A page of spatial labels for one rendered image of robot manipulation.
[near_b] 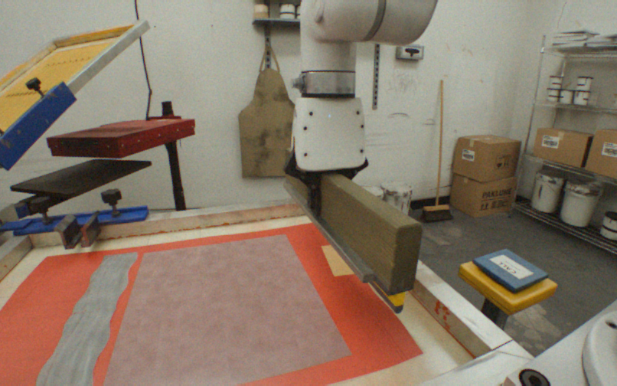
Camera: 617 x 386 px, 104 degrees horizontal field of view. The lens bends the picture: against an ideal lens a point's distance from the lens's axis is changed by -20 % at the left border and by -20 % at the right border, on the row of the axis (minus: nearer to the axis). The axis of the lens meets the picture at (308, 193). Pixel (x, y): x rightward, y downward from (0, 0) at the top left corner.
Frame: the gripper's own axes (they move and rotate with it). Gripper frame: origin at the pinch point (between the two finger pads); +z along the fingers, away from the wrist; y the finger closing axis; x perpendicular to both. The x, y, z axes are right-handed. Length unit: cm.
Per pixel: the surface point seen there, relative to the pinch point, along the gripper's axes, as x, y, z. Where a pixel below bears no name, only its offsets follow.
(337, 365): -17.2, -4.9, 14.8
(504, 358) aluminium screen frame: -26.3, 11.9, 11.5
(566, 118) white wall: 136, 322, 0
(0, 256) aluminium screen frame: 17, -60, 11
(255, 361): -13.6, -14.3, 14.7
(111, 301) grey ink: 2.6, -35.2, 14.2
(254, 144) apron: 194, 15, 25
